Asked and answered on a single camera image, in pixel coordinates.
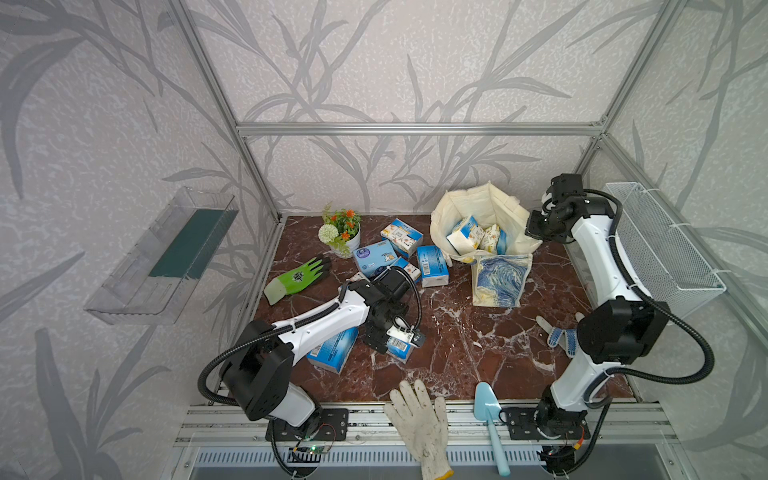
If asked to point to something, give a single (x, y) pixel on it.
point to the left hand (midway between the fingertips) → (394, 325)
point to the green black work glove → (316, 272)
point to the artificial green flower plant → (338, 227)
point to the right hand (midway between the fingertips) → (530, 228)
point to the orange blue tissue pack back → (406, 239)
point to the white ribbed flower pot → (346, 249)
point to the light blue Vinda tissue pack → (374, 258)
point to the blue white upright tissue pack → (433, 266)
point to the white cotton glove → (425, 433)
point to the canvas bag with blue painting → (498, 280)
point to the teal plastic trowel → (487, 408)
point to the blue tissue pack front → (399, 350)
